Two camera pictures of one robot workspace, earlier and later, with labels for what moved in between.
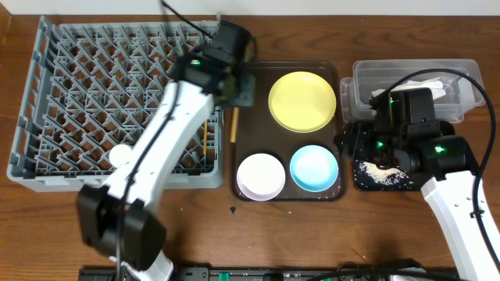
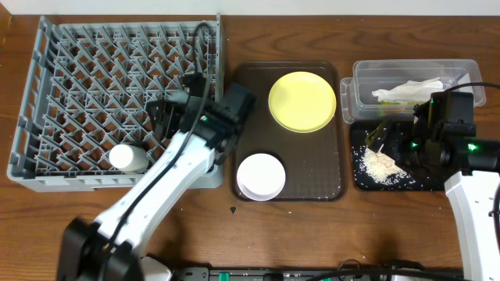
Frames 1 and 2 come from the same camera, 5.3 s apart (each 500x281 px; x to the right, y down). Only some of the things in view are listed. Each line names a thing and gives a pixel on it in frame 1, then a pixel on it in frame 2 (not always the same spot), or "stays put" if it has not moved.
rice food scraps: (383, 176) stays put
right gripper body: (366, 144) → (401, 144)
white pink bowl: (261, 176) stays put
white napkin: (433, 83) stays put
